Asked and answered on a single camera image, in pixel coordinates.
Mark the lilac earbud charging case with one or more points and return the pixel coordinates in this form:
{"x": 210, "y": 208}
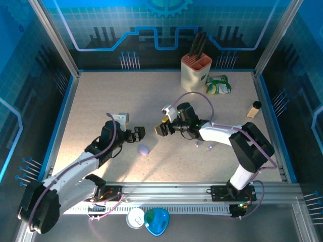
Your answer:
{"x": 143, "y": 149}

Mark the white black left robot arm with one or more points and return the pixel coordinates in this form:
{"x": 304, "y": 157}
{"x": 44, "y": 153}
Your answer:
{"x": 73, "y": 171}

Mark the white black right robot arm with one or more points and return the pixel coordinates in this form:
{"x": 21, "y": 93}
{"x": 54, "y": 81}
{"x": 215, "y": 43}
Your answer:
{"x": 217, "y": 132}

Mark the beige knife block orange top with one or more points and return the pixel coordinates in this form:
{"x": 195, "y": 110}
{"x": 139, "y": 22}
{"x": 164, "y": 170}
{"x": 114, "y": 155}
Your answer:
{"x": 193, "y": 75}

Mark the green white snack bag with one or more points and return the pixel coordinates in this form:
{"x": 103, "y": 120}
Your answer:
{"x": 218, "y": 87}

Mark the beige bottle black cap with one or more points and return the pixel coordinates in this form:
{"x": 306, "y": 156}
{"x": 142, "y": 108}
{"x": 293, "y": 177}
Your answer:
{"x": 253, "y": 109}

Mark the white round lid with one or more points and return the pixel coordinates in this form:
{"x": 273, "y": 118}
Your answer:
{"x": 133, "y": 218}

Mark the blue green triangular dish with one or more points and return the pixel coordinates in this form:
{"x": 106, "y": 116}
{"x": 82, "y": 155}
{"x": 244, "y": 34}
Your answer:
{"x": 156, "y": 221}

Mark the black control box with lights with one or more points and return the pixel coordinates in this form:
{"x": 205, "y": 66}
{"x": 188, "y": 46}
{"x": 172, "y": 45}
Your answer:
{"x": 238, "y": 211}

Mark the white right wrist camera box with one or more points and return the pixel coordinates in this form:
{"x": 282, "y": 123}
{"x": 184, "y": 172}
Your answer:
{"x": 170, "y": 113}

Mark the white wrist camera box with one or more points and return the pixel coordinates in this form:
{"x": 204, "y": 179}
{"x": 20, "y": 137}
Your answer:
{"x": 170, "y": 113}
{"x": 121, "y": 118}

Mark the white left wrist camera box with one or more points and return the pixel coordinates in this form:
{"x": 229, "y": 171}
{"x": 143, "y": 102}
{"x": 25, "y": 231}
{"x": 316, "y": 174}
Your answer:
{"x": 121, "y": 118}

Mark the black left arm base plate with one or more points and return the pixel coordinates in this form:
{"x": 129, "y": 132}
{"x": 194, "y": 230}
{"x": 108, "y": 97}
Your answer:
{"x": 114, "y": 189}

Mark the aluminium mounting rail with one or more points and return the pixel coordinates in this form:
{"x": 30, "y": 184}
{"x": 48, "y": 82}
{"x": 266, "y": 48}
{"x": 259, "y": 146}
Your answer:
{"x": 171, "y": 191}

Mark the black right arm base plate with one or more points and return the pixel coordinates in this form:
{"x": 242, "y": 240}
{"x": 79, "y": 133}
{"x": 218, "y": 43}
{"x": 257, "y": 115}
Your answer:
{"x": 218, "y": 192}

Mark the aluminium frame post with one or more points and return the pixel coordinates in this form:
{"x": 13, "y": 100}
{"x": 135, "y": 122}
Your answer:
{"x": 277, "y": 37}
{"x": 56, "y": 37}

